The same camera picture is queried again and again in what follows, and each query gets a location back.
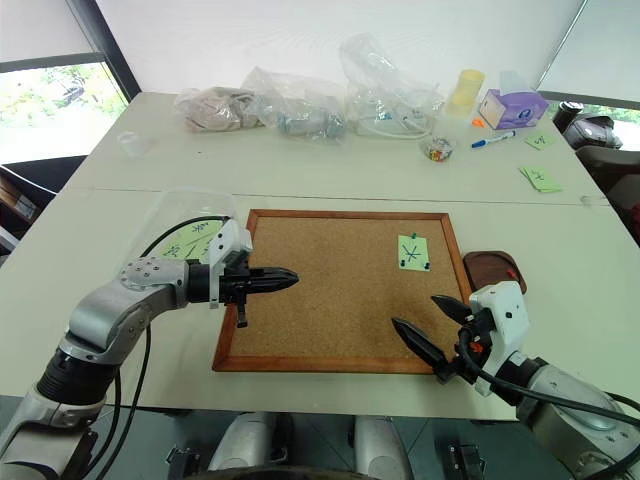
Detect green notes with writing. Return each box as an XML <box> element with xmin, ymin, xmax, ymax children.
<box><xmin>166</xmin><ymin>221</ymin><xmax>227</xmax><ymax>262</ymax></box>

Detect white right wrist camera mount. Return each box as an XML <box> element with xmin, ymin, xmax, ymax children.
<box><xmin>468</xmin><ymin>280</ymin><xmax>529</xmax><ymax>397</ymax></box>

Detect plastic bag with pink cloth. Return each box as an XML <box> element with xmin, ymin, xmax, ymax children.
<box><xmin>173</xmin><ymin>85</ymin><xmax>262</xmax><ymax>135</ymax></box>

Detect dark brown wooden tray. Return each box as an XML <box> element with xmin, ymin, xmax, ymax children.
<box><xmin>461</xmin><ymin>249</ymin><xmax>529</xmax><ymax>297</ymax></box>

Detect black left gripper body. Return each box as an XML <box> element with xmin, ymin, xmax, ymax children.
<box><xmin>218</xmin><ymin>266</ymin><xmax>267</xmax><ymax>330</ymax></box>

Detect stack of green notes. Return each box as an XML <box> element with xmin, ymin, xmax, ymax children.
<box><xmin>517</xmin><ymin>165</ymin><xmax>563</xmax><ymax>194</ymax></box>

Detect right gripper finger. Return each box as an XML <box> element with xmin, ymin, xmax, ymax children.
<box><xmin>430</xmin><ymin>294</ymin><xmax>472</xmax><ymax>322</ymax></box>
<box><xmin>390</xmin><ymin>316</ymin><xmax>447</xmax><ymax>375</ymax></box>

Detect wood-framed cork board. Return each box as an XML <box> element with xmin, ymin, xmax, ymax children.
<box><xmin>211</xmin><ymin>208</ymin><xmax>474</xmax><ymax>375</ymax></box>

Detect black rounded appliance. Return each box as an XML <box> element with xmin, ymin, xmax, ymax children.
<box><xmin>551</xmin><ymin>99</ymin><xmax>625</xmax><ymax>152</ymax></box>

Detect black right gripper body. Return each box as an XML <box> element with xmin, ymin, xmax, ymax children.
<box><xmin>438</xmin><ymin>308</ymin><xmax>497</xmax><ymax>386</ymax></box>

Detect small clear plastic cup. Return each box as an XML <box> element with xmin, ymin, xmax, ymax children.
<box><xmin>117</xmin><ymin>130</ymin><xmax>147</xmax><ymax>160</ymax></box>

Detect plastic bag with white cable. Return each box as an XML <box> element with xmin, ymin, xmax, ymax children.
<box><xmin>338</xmin><ymin>32</ymin><xmax>447</xmax><ymax>140</ymax></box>

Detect clear jar of coloured pins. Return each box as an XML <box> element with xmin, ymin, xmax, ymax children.
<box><xmin>421</xmin><ymin>134</ymin><xmax>459</xmax><ymax>164</ymax></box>

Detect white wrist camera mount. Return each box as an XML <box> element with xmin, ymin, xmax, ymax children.
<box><xmin>468</xmin><ymin>280</ymin><xmax>529</xmax><ymax>397</ymax></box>
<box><xmin>206</xmin><ymin>219</ymin><xmax>254</xmax><ymax>310</ymax></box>

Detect green pinned paper note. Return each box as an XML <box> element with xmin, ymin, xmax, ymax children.
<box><xmin>396</xmin><ymin>233</ymin><xmax>432</xmax><ymax>272</ymax></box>

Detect dark shelf unit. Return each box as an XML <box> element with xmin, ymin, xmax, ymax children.
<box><xmin>0</xmin><ymin>154</ymin><xmax>89</xmax><ymax>259</ymax></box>

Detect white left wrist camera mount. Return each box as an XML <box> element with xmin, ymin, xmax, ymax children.
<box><xmin>206</xmin><ymin>219</ymin><xmax>254</xmax><ymax>310</ymax></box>

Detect silver rounded robot shell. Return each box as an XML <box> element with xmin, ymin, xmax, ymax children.
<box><xmin>208</xmin><ymin>411</ymin><xmax>276</xmax><ymax>475</ymax></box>
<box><xmin>351</xmin><ymin>414</ymin><xmax>410</xmax><ymax>480</ymax></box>

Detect dark brown chair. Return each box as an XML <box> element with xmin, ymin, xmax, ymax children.
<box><xmin>574</xmin><ymin>146</ymin><xmax>640</xmax><ymax>254</ymax></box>

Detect pale yellow cup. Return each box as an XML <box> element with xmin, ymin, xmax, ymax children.
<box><xmin>445</xmin><ymin>68</ymin><xmax>487</xmax><ymax>117</ymax></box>

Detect blue whiteboard marker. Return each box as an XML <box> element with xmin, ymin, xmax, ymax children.
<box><xmin>470</xmin><ymin>130</ymin><xmax>518</xmax><ymax>150</ymax></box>

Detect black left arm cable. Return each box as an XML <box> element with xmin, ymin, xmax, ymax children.
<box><xmin>84</xmin><ymin>214</ymin><xmax>236</xmax><ymax>469</ymax></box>

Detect plastic bag with bottle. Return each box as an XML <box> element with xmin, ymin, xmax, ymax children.
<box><xmin>241</xmin><ymin>65</ymin><xmax>350</xmax><ymax>145</ymax></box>

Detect purple tissue box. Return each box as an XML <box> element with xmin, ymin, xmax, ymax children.
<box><xmin>476</xmin><ymin>69</ymin><xmax>550</xmax><ymax>131</ymax></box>

